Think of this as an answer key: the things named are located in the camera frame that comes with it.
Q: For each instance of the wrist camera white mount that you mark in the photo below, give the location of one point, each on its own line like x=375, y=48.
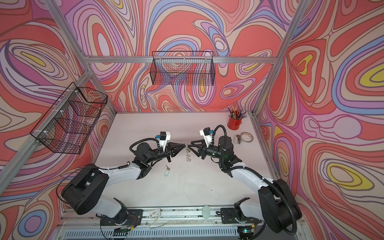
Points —
x=163, y=138
x=207, y=134

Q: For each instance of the white label tag on rail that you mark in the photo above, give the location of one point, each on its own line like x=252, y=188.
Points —
x=155, y=213

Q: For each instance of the metal keyring organizer yellow grip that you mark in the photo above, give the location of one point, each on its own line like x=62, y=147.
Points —
x=188, y=154

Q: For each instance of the red pen cup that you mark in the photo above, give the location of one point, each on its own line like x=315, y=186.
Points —
x=234, y=121

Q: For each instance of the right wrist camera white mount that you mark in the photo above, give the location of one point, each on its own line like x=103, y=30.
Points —
x=207, y=134

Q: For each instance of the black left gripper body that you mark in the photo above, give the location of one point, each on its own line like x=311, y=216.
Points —
x=158, y=156

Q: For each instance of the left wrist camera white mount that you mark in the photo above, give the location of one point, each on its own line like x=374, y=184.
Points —
x=163, y=138

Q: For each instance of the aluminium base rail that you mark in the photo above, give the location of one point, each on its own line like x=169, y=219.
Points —
x=174, y=223

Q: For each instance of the tape roll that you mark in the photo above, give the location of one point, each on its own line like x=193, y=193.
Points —
x=246, y=138

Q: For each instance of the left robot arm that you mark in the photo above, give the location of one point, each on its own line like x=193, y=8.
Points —
x=85, y=192

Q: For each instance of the pens in cup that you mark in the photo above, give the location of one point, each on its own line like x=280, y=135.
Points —
x=243, y=112

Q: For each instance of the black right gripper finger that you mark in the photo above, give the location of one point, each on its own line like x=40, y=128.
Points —
x=197, y=150
x=198, y=144

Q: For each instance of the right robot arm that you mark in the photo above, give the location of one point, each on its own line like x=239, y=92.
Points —
x=277, y=206

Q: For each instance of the aluminium frame post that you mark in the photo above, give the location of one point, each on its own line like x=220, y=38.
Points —
x=59, y=18

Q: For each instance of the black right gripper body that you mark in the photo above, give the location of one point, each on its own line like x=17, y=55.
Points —
x=213, y=151

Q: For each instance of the key with long mint tag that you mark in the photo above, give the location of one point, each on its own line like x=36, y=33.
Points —
x=167, y=171

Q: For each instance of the black wire basket back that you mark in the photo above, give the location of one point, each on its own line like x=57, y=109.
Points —
x=183, y=68

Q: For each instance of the black wire basket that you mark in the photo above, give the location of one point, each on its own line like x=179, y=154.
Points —
x=183, y=68
x=67, y=125

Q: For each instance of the black wire basket left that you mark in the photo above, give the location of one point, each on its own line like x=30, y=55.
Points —
x=67, y=125

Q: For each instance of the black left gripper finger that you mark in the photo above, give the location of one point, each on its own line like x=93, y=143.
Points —
x=174, y=151
x=173, y=145

